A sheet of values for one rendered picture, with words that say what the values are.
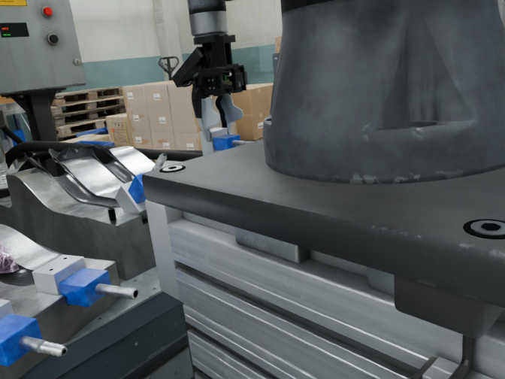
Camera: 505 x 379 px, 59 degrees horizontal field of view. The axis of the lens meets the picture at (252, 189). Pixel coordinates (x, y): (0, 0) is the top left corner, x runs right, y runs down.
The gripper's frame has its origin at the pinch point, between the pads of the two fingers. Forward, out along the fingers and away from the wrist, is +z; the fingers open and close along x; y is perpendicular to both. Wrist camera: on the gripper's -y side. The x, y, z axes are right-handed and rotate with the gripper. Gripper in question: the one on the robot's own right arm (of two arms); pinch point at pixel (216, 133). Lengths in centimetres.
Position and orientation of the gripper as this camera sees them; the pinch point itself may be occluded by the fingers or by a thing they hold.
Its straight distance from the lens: 98.6
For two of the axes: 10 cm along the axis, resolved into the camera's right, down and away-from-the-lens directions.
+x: 6.5, -2.8, 7.1
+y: 7.6, 1.1, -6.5
